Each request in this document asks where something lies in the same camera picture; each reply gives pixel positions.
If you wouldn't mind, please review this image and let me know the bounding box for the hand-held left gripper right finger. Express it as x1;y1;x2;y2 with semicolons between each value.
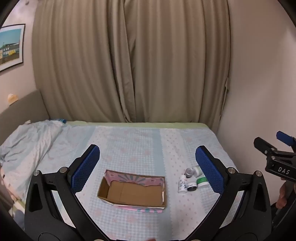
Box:
185;145;272;241

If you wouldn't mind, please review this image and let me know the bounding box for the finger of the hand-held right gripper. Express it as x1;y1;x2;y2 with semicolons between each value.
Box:
254;137;278;157
276;131;296;147

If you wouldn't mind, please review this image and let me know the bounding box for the white pill bottle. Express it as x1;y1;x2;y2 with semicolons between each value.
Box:
178;175;188;194

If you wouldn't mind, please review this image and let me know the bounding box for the framed wall poster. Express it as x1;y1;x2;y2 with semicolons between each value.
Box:
0;24;25;73

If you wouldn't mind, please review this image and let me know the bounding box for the beige curtain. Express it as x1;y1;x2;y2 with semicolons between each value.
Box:
32;0;232;135

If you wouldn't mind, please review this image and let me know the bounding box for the pale printed cloth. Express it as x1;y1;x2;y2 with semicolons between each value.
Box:
0;162;26;230

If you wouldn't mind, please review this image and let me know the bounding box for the person's right hand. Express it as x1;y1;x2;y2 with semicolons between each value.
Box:
276;183;287;209

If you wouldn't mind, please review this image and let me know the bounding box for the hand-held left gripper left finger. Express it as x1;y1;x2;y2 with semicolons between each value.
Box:
24;144;110;241

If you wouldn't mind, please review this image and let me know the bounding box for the grey headboard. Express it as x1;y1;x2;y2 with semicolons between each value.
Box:
0;90;50;146

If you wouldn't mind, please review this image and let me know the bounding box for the light blue blanket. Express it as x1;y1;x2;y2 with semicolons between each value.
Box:
0;120;67;168

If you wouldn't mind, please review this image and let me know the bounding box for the pink printed cardboard box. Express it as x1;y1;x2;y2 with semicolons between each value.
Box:
97;170;167;214

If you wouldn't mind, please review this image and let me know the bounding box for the green jar with white lid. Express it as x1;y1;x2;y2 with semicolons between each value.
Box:
196;176;208;189

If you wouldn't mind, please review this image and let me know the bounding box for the checked floral bed sheet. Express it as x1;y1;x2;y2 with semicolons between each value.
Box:
0;122;243;241

